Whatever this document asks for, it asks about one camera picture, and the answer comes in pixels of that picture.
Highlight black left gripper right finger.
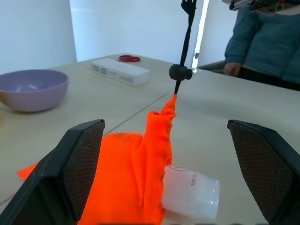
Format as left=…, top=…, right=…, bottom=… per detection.
left=227, top=120, right=300, bottom=225

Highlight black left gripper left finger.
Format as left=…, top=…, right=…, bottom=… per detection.
left=0, top=119, right=105, bottom=225

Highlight orange fabric drawstring pouch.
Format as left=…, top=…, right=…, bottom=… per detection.
left=16, top=93, right=178, bottom=225

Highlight black drawstring with toggle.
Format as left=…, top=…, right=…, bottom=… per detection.
left=168, top=0, right=198, bottom=97

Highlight person bare hand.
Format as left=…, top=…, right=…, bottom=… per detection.
left=223, top=61, right=242, bottom=77

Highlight purple bowl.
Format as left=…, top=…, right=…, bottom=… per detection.
left=0, top=69, right=70, bottom=113

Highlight person torso in teal sweater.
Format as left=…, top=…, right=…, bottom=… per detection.
left=243, top=4, right=300, bottom=85

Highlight white rectangular box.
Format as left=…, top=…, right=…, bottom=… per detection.
left=90, top=58, right=151, bottom=88

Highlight red scissors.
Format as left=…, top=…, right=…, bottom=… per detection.
left=118, top=54, right=141, bottom=63

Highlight white grey handheld device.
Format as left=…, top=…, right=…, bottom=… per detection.
left=229, top=0, right=255, bottom=11

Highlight orange lanyard cord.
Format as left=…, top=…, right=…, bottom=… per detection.
left=249, top=0, right=290, bottom=17

